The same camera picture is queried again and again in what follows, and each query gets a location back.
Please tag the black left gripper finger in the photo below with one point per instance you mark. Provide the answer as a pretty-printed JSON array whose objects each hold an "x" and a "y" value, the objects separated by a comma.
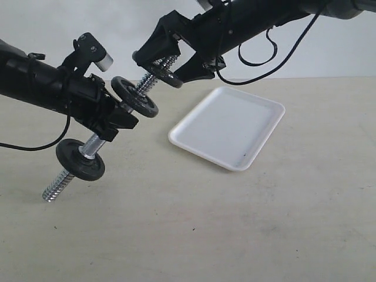
[
  {"x": 121, "y": 119},
  {"x": 107, "y": 133}
]

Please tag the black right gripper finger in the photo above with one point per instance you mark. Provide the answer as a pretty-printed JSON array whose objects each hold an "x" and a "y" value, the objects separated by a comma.
[
  {"x": 199, "y": 67},
  {"x": 163, "y": 41}
]

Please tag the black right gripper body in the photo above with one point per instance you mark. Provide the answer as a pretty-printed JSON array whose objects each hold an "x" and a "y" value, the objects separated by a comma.
[{"x": 210, "y": 35}]

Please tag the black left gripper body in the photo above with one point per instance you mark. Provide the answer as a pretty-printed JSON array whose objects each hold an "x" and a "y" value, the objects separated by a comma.
[{"x": 89, "y": 101}]

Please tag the chrome threaded dumbbell bar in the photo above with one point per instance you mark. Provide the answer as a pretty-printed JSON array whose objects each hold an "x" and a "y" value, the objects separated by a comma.
[{"x": 94, "y": 143}]

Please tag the black weight plate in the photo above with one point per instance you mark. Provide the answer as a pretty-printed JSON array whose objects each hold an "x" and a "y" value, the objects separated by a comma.
[
  {"x": 165, "y": 75},
  {"x": 69, "y": 156},
  {"x": 126, "y": 90}
]

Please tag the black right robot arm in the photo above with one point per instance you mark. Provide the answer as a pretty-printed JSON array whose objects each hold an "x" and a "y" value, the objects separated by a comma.
[{"x": 251, "y": 18}]

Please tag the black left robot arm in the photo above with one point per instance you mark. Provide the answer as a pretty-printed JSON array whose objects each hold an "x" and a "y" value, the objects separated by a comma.
[{"x": 24, "y": 77}]

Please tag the white rectangular plastic tray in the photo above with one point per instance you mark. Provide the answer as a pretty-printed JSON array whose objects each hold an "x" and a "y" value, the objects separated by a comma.
[{"x": 229, "y": 127}]

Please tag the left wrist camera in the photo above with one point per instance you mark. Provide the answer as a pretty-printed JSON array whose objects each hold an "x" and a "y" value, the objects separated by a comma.
[{"x": 87, "y": 50}]

